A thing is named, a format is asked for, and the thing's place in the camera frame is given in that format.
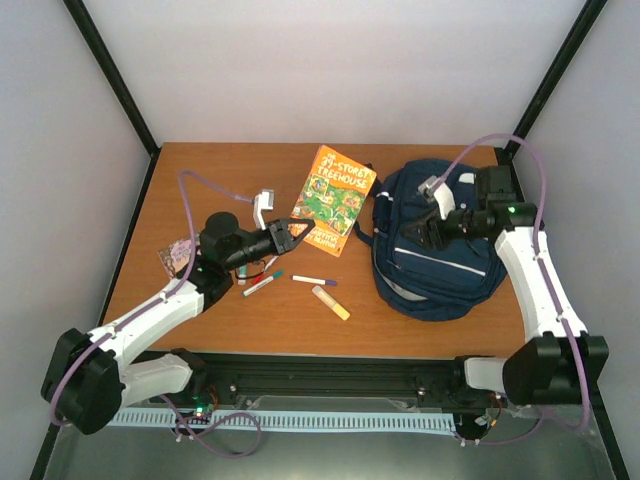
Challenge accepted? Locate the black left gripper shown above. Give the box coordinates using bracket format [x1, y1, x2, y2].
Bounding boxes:
[226, 220, 316, 272]

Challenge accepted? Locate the orange green paperback book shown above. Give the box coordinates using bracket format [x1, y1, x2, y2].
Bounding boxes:
[291, 145, 377, 257]

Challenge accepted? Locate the navy blue student backpack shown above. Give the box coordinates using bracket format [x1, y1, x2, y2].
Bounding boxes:
[353, 159, 507, 322]

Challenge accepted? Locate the pink illustrated paperback book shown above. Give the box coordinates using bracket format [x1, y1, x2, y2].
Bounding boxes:
[158, 237, 191, 279]

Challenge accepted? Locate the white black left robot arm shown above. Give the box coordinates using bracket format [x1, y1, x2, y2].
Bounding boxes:
[41, 212, 315, 434]

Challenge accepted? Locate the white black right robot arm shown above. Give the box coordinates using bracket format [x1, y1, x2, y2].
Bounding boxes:
[402, 166, 609, 405]

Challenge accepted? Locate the green capped white marker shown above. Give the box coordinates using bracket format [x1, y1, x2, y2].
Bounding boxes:
[242, 270, 283, 297]

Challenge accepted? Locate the purple capped white marker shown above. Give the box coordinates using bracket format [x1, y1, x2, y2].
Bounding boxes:
[291, 275, 338, 286]

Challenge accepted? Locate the yellow highlighter pen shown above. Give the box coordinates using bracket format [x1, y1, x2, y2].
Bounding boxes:
[312, 285, 350, 321]

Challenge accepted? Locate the red capped white marker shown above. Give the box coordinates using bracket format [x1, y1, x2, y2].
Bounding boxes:
[252, 256, 278, 285]

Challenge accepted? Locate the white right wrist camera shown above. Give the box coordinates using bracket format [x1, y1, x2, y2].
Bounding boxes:
[418, 176, 456, 220]

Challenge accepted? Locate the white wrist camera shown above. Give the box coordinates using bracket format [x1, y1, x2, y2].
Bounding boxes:
[418, 176, 456, 220]
[253, 189, 275, 230]

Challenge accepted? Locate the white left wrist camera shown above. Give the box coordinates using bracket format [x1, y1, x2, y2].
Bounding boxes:
[253, 189, 275, 230]

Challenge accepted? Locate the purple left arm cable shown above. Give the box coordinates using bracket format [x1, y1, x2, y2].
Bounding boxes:
[47, 169, 264, 457]

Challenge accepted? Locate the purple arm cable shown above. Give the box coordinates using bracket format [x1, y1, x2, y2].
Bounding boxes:
[437, 133, 592, 448]
[47, 169, 264, 457]

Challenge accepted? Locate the black aluminium frame rail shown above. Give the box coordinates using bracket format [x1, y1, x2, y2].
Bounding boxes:
[64, 349, 599, 406]

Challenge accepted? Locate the light blue slotted cable duct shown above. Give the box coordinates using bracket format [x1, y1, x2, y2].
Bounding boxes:
[107, 405, 457, 435]

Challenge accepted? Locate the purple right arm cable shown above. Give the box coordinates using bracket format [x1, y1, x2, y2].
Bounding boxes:
[437, 133, 592, 448]

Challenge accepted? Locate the black left frame post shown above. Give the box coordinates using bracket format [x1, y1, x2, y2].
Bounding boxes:
[62, 0, 161, 156]

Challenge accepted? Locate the black frame post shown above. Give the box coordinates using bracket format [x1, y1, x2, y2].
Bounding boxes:
[62, 0, 161, 156]
[513, 0, 608, 139]

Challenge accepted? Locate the black right frame post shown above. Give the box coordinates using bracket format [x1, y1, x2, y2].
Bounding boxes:
[513, 0, 608, 139]

